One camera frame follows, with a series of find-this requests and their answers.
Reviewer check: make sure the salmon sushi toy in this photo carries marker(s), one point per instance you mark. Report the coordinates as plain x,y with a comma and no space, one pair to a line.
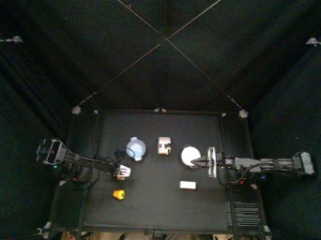
120,178

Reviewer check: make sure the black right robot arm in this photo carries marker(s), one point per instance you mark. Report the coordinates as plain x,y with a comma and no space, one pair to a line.
258,163

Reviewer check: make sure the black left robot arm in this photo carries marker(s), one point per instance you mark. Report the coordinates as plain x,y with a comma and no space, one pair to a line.
83,161

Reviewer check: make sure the white plate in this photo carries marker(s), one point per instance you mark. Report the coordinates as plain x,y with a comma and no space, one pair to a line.
187,154

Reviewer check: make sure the light blue bowl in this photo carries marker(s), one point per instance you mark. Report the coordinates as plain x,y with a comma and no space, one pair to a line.
135,149

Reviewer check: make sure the white rectangular toy block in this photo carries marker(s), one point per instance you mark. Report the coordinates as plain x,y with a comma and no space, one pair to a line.
187,185

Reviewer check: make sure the yellow toy bell pepper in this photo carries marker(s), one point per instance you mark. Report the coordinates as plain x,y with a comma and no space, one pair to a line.
119,194

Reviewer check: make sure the white printed label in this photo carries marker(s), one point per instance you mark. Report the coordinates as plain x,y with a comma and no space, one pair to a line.
246,215

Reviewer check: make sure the silver frame corner bracket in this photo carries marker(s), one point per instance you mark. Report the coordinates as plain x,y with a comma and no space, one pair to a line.
43,231
75,109
242,113

